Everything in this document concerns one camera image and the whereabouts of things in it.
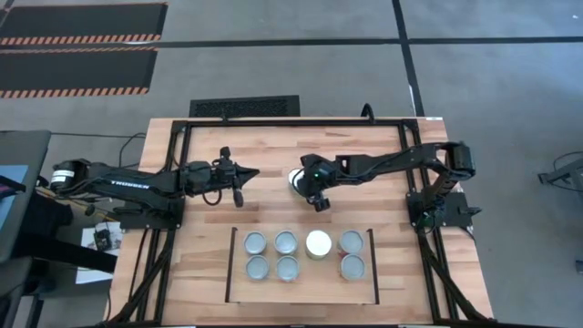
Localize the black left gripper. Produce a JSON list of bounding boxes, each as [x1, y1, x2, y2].
[[211, 145, 261, 210]]

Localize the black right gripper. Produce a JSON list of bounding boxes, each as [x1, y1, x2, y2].
[[298, 153, 341, 213]]

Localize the pale-top green yellow can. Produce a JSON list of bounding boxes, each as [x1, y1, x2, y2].
[[287, 168, 307, 198]]

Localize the white-top olive label can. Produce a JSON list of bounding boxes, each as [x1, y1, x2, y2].
[[304, 230, 333, 261]]

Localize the green sliced peaches can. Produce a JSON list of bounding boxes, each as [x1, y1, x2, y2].
[[243, 231, 269, 256], [273, 230, 300, 255]]

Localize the red label tin can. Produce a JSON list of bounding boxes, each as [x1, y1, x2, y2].
[[337, 229, 365, 255]]

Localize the teal label tin can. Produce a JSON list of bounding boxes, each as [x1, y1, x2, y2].
[[245, 254, 271, 281]]

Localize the orange label tin can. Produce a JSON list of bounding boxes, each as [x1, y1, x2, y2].
[[340, 253, 367, 282]]

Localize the brown label tin can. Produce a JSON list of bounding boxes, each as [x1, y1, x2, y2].
[[275, 254, 302, 282]]

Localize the wooden shelf with black legs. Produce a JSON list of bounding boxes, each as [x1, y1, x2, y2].
[[225, 227, 382, 306]]

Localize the black floor vent grate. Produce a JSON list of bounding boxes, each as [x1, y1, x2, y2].
[[189, 94, 302, 118]]

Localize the black floor tape strip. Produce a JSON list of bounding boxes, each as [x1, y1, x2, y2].
[[391, 0, 425, 118]]

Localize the small black electronic device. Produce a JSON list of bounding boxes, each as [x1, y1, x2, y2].
[[93, 229, 113, 251]]

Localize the white paper sheet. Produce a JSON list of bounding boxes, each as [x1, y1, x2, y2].
[[75, 222, 123, 285]]

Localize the black hazard-striped floor mat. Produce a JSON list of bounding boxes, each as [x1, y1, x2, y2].
[[0, 46, 159, 99], [0, 2, 169, 46]]

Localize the grey desk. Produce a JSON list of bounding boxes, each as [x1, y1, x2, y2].
[[0, 129, 52, 264]]

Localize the blue sheet on desk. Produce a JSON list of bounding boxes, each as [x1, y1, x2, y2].
[[0, 164, 30, 220]]

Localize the grey metal stand base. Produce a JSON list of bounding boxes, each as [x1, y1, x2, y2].
[[537, 151, 583, 193]]

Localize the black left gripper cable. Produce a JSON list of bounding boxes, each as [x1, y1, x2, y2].
[[201, 188, 223, 208]]

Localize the black aluminium rig frame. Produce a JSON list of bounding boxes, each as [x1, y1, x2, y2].
[[104, 118, 491, 325]]

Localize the black floor cable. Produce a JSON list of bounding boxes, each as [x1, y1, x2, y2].
[[50, 131, 148, 201]]

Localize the yellow cable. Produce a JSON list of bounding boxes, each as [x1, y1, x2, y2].
[[36, 189, 120, 223]]

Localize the black cart frame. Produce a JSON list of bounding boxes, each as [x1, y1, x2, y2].
[[13, 190, 119, 274]]

